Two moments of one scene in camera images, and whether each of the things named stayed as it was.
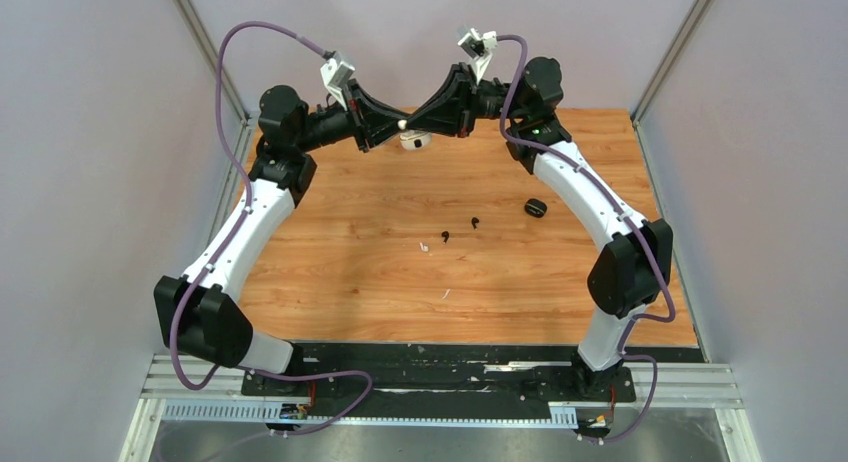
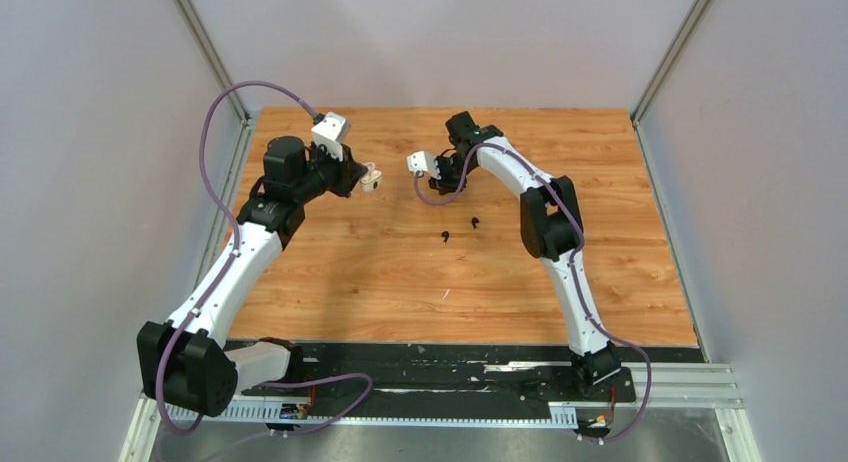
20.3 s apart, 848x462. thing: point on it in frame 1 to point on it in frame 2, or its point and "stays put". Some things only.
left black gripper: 379,121 to 348,173
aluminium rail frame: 170,396 stays put
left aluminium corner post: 181,0 stays put
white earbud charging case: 415,139 to 371,180
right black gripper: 453,108 to 444,184
